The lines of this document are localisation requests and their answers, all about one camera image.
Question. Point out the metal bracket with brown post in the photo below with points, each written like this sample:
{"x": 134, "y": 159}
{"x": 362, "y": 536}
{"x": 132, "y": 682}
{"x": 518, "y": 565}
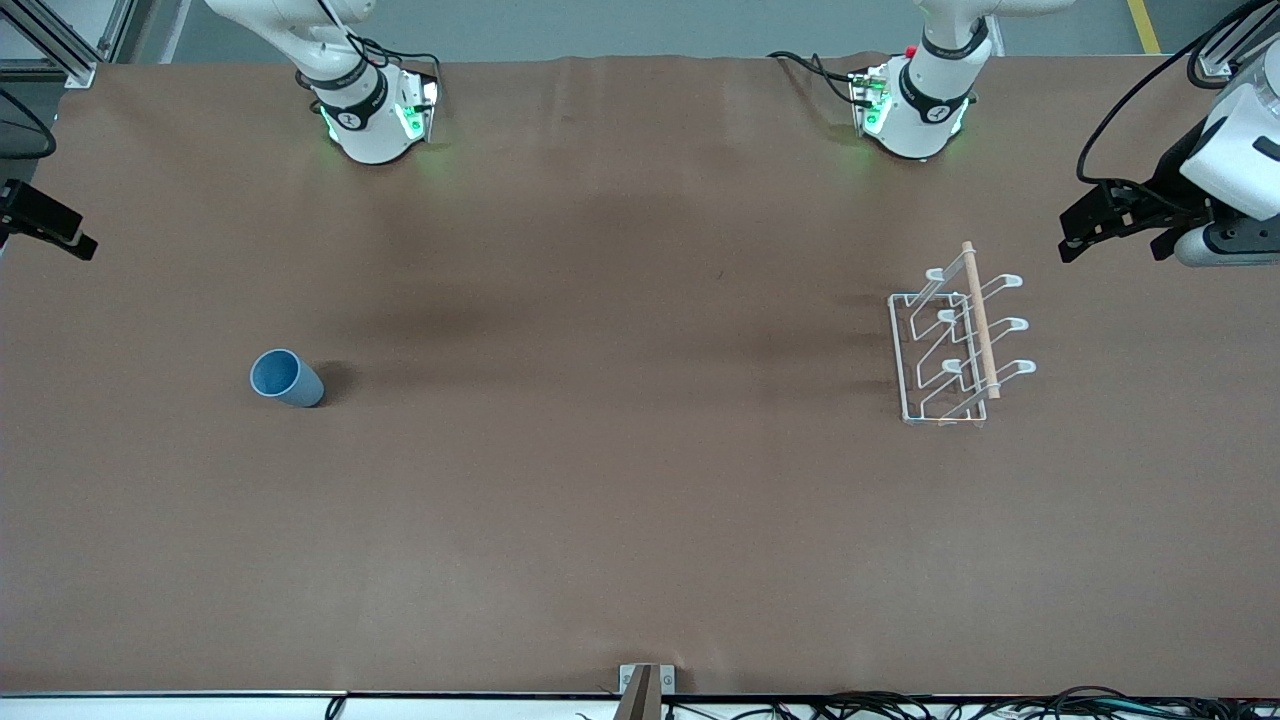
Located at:
{"x": 646, "y": 690}

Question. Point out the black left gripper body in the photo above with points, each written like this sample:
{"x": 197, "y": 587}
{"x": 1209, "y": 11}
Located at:
{"x": 1171, "y": 177}

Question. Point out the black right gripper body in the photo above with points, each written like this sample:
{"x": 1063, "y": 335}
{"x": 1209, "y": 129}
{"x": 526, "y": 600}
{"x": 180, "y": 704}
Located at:
{"x": 30, "y": 213}

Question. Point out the blue plastic cup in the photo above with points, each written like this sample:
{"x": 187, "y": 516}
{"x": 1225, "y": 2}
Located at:
{"x": 290, "y": 381}

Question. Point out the brown table mat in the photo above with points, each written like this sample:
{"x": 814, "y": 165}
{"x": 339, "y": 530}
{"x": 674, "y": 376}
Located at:
{"x": 600, "y": 450}

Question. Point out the aluminium frame profile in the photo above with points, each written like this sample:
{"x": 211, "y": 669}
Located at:
{"x": 70, "y": 50}
{"x": 1225, "y": 55}

